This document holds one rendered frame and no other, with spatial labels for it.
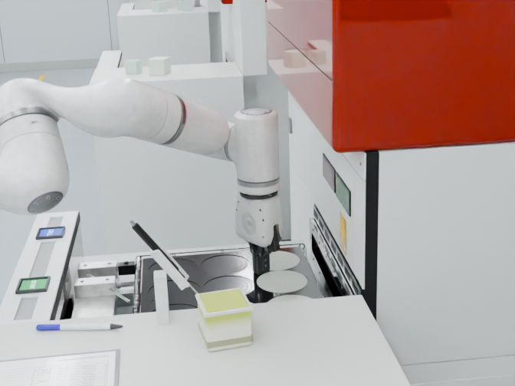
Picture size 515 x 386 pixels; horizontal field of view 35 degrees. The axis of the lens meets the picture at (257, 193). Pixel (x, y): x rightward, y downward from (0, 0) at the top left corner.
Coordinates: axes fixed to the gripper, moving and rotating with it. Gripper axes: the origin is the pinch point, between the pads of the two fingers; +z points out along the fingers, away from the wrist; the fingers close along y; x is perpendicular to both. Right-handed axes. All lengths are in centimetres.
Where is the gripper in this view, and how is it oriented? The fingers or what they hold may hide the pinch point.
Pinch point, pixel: (260, 263)
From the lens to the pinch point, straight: 165.4
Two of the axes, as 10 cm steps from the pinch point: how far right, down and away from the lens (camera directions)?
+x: 7.7, -2.3, 6.0
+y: 6.4, 2.3, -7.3
